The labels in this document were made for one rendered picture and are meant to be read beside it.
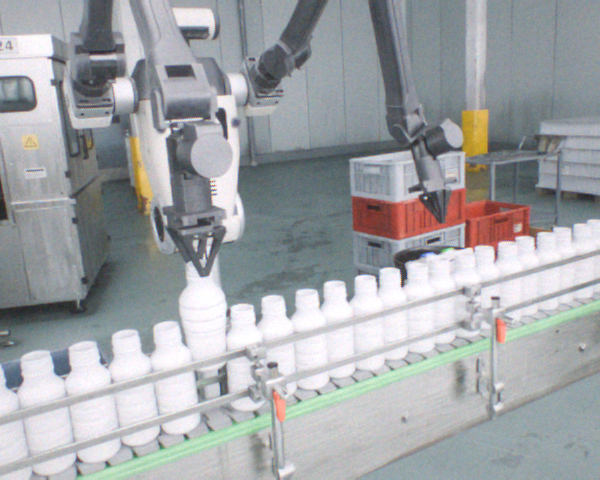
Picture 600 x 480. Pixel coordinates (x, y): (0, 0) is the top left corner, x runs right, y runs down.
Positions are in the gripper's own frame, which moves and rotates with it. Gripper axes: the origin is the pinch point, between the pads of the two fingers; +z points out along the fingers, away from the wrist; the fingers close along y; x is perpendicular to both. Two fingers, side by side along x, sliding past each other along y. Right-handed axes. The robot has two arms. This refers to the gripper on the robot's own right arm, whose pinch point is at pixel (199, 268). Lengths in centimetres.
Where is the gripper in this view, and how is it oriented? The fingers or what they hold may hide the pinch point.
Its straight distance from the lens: 87.1
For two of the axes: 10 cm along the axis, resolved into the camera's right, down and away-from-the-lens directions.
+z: 0.6, 9.7, 2.4
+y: 4.9, 1.8, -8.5
